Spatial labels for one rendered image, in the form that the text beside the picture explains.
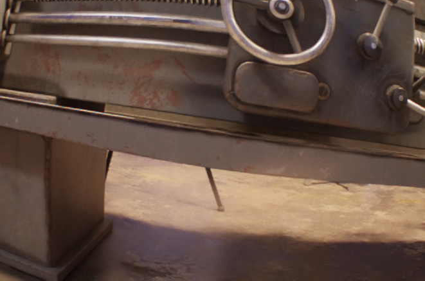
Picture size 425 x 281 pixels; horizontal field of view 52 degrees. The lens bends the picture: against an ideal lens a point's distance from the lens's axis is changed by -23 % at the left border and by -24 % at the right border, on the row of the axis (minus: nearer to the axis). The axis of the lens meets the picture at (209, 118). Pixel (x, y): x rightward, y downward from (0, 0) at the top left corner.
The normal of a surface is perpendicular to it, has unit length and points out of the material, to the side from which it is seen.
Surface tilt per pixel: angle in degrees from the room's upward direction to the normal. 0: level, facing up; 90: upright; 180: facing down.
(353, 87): 90
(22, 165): 90
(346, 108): 90
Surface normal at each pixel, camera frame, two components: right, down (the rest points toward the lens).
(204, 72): -0.07, 0.06
